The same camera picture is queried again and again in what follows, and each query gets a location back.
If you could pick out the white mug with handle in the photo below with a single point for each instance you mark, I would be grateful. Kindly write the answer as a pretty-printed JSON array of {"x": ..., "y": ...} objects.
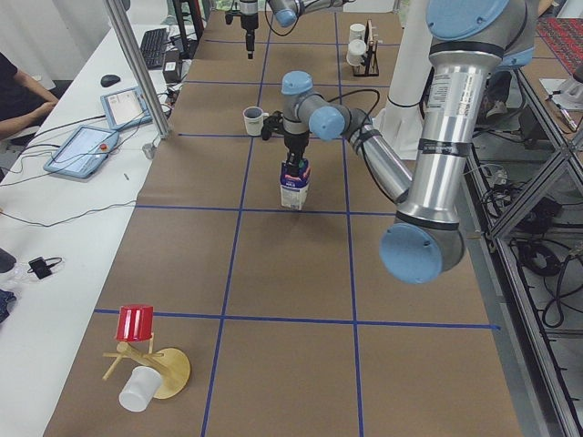
[{"x": 254, "y": 118}]

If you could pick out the red cup on mug tree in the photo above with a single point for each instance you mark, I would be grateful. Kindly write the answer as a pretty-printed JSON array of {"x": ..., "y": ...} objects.
[{"x": 135, "y": 322}]

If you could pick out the far teach pendant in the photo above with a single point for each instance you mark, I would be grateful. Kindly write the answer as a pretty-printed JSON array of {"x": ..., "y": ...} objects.
[{"x": 125, "y": 109}]

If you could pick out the black computer mouse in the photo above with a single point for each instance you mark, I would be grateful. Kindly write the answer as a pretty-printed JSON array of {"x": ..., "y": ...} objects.
[{"x": 109, "y": 80}]

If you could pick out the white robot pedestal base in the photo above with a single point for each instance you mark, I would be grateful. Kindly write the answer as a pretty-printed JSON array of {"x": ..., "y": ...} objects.
[{"x": 401, "y": 114}]

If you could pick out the aluminium frame post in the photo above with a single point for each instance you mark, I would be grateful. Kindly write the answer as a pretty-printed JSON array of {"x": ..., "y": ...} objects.
[{"x": 129, "y": 45}]

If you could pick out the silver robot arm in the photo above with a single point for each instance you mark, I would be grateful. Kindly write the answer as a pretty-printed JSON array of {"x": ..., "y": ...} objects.
[
  {"x": 281, "y": 16},
  {"x": 448, "y": 51}
]

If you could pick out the near teach pendant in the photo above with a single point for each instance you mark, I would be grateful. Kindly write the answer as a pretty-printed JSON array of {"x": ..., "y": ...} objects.
[{"x": 82, "y": 153}]

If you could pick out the blue white milk carton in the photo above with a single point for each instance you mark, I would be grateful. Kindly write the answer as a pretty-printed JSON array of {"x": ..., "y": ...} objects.
[{"x": 294, "y": 190}]

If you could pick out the teach pendant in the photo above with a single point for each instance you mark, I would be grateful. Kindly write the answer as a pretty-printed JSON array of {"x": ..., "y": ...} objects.
[
  {"x": 82, "y": 153},
  {"x": 125, "y": 109}
]

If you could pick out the wooden mug tree stand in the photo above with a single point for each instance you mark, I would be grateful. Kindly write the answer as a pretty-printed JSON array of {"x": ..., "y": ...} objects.
[{"x": 172, "y": 364}]

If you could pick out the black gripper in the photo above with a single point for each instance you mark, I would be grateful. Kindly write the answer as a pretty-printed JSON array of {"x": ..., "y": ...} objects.
[
  {"x": 249, "y": 25},
  {"x": 294, "y": 145}
]

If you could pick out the white cup on mug tree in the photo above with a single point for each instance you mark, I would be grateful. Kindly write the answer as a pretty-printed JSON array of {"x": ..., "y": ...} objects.
[{"x": 140, "y": 389}]

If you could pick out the black keyboard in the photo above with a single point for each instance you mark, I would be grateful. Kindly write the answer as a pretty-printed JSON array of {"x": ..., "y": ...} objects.
[{"x": 153, "y": 47}]

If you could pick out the seated person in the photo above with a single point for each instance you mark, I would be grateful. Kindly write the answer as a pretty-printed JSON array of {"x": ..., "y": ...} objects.
[{"x": 25, "y": 102}]

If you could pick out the small black adapter box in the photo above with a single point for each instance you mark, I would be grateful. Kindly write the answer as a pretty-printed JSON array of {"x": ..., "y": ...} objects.
[{"x": 40, "y": 268}]

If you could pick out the black wire cup rack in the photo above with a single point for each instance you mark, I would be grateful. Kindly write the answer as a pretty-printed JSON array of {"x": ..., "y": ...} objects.
[{"x": 369, "y": 67}]

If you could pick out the small metal cylinder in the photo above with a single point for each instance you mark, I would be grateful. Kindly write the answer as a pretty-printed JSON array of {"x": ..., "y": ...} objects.
[{"x": 148, "y": 150}]

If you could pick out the white upturned cup on rack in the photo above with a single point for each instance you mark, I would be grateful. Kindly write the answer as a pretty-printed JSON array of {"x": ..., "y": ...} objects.
[{"x": 356, "y": 51}]

